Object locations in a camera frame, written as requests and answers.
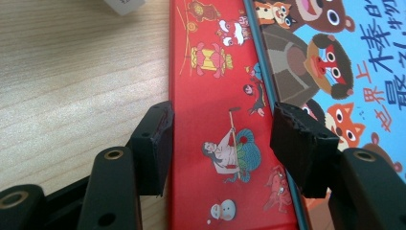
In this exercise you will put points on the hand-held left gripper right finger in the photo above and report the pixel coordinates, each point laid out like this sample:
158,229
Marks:
303,153

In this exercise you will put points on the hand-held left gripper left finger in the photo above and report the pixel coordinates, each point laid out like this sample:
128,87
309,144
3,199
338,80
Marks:
153,150

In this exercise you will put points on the red picture book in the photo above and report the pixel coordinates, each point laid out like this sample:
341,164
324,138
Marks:
204,105

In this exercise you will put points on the light blue animals picture book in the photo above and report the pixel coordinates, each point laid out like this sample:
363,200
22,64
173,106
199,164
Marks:
367,38

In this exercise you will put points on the white caterpillar picture book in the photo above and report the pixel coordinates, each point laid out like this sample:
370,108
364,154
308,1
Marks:
124,5

